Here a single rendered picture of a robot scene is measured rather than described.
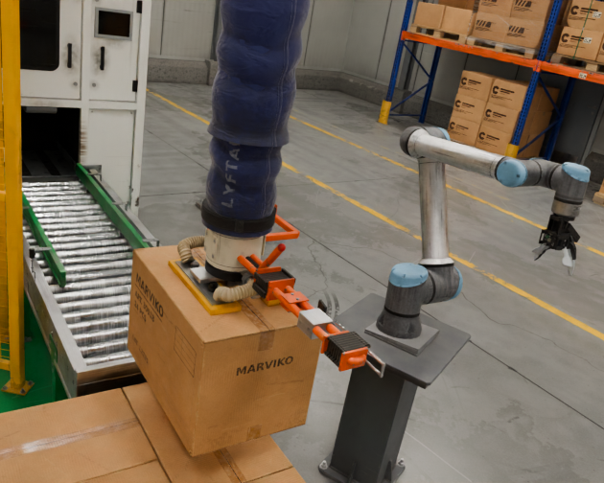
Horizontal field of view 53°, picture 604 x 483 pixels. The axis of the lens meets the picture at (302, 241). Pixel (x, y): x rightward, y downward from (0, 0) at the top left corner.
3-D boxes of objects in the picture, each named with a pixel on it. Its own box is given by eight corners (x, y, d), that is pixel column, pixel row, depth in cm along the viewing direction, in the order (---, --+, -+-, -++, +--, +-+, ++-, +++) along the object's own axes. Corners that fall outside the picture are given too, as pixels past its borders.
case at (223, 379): (127, 348, 222) (132, 248, 207) (225, 330, 244) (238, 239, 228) (191, 458, 177) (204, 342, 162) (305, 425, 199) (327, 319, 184)
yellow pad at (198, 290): (167, 264, 200) (168, 251, 198) (196, 262, 205) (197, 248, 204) (210, 316, 175) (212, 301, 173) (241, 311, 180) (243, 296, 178)
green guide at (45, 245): (-10, 175, 399) (-10, 163, 395) (8, 175, 405) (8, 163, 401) (42, 289, 280) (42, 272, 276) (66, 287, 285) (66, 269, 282)
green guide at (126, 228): (75, 174, 428) (76, 162, 425) (90, 173, 434) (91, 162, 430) (154, 276, 309) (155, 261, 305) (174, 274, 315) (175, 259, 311)
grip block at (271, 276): (250, 287, 173) (252, 268, 171) (279, 283, 178) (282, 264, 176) (264, 301, 167) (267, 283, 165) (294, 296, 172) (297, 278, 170)
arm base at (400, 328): (383, 314, 268) (387, 293, 265) (426, 327, 261) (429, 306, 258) (369, 330, 252) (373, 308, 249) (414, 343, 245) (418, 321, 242)
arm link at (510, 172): (388, 123, 250) (522, 159, 197) (411, 124, 257) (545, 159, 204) (383, 150, 254) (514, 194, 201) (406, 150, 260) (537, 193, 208)
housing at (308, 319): (295, 326, 157) (297, 310, 156) (316, 322, 161) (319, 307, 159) (310, 340, 152) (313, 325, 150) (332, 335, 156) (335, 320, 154)
